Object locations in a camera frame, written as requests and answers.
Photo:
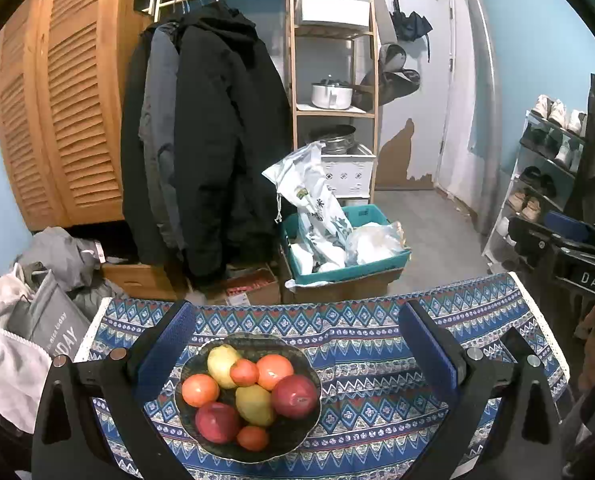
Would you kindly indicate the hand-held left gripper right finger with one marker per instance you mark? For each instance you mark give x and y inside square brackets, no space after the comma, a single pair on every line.
[430,355]

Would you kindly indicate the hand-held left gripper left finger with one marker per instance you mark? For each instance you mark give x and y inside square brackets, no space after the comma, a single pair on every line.
[170,345]

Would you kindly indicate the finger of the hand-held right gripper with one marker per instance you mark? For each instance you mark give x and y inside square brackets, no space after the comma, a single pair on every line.
[572,225]
[527,240]

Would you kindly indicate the orange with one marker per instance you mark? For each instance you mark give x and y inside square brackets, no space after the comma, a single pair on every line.
[200,390]
[275,371]

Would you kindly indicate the yellow apple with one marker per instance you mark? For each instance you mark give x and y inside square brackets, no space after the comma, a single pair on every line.
[255,405]
[222,365]

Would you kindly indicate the small tangerine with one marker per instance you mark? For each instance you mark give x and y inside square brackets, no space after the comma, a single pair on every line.
[252,437]
[244,372]

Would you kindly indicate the dark red apple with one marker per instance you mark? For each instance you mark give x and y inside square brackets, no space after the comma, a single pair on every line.
[217,422]

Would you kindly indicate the bright red apple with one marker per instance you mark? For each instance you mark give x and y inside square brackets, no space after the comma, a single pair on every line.
[295,396]

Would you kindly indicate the dark green glass bowl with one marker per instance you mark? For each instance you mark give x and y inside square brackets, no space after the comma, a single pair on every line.
[287,440]

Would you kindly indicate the group of shoes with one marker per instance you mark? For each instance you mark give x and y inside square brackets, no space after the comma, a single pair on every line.
[530,207]

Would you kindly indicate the white shoe rack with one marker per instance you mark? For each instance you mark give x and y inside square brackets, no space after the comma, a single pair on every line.
[502,210]

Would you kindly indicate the blue patterned tablecloth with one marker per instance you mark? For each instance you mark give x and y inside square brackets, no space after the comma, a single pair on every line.
[367,350]

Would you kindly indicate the wooden drawer box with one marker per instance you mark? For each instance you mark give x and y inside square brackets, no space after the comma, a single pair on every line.
[137,277]

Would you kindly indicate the black smartphone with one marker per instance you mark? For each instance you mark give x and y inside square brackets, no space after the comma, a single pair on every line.
[515,345]

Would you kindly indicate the red printed cardboard box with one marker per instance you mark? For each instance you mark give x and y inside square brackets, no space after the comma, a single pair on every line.
[250,285]

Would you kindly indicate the brown cardboard box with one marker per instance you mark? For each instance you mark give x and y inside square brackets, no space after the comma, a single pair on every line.
[342,287]

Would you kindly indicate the teal box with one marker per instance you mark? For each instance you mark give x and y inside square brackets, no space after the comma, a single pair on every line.
[347,272]

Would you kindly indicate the grey tote bag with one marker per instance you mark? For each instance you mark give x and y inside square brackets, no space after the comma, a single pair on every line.
[52,325]

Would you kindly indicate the clear plastic bag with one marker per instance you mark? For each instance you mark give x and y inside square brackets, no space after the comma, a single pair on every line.
[377,242]

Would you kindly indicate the grey clothes pile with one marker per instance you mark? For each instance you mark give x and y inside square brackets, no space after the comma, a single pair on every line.
[57,255]

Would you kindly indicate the light grey cloth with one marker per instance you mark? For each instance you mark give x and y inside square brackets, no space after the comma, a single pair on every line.
[7,370]

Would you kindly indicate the white door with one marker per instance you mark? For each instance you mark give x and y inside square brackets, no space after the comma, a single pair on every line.
[457,85]

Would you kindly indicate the white lattice basket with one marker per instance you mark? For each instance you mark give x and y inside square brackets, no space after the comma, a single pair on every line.
[350,175]

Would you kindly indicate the dark hanging bag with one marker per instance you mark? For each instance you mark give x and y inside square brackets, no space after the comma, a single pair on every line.
[392,80]

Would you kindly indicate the white floral fabric bag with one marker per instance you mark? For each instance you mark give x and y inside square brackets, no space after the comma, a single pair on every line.
[307,185]

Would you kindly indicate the round metal sieve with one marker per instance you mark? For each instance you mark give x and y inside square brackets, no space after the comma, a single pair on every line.
[337,142]

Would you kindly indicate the black coat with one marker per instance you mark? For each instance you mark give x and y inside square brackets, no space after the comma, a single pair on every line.
[217,135]

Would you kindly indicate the grey jacket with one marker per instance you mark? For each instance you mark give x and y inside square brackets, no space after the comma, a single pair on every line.
[157,110]

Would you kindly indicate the white pot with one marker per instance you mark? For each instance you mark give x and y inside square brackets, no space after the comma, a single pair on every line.
[330,96]

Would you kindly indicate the navy umbrella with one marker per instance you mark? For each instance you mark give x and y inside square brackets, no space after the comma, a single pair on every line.
[410,22]

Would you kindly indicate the wooden louvered wardrobe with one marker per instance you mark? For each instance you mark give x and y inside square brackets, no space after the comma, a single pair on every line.
[67,110]

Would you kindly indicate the wooden shelf unit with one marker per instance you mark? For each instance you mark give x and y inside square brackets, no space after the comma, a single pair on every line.
[327,32]

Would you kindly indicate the white storage bin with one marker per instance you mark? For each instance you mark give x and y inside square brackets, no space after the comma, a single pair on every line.
[332,10]

